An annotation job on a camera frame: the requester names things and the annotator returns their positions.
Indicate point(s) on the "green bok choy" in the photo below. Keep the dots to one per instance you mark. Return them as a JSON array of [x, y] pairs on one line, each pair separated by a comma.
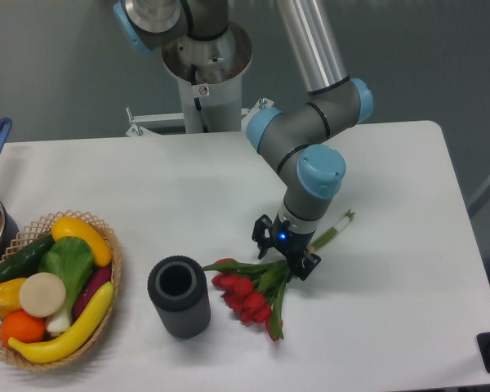
[[70, 259]]

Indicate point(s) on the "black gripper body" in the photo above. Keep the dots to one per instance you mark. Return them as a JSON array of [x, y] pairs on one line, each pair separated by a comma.
[[287, 241]]

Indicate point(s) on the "green cucumber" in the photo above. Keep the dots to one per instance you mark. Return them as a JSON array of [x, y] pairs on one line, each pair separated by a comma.
[[25, 261]]

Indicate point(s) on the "yellow squash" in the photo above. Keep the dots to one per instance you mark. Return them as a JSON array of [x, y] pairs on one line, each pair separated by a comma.
[[69, 226]]

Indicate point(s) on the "orange fruit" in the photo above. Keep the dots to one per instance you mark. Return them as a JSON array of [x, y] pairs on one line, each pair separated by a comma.
[[23, 327]]

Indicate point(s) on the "purple sweet potato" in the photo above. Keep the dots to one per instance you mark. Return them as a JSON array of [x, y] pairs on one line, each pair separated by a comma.
[[99, 277]]

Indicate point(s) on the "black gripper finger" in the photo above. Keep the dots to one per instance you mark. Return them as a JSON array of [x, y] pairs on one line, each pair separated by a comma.
[[302, 264], [265, 233]]

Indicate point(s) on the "red tulip bouquet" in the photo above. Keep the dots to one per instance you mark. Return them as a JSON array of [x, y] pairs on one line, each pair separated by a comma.
[[255, 292]]

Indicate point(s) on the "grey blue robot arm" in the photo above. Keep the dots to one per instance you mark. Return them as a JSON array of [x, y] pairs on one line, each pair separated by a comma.
[[294, 145]]

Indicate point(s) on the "yellow bell pepper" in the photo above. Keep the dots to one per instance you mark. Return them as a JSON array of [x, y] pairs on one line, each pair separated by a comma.
[[10, 296]]

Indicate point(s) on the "woven wicker basket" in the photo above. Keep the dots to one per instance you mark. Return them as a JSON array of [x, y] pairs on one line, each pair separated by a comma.
[[38, 229]]

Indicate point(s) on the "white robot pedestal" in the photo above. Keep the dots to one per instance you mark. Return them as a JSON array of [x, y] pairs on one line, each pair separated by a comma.
[[209, 78]]

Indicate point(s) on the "dark grey ribbed vase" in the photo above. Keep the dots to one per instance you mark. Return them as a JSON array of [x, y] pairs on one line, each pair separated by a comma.
[[177, 287]]

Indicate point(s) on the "beige round disc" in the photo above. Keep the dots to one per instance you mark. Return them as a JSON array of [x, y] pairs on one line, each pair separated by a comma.
[[42, 294]]

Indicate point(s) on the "yellow banana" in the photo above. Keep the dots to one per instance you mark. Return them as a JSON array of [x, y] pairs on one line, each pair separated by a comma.
[[78, 334]]

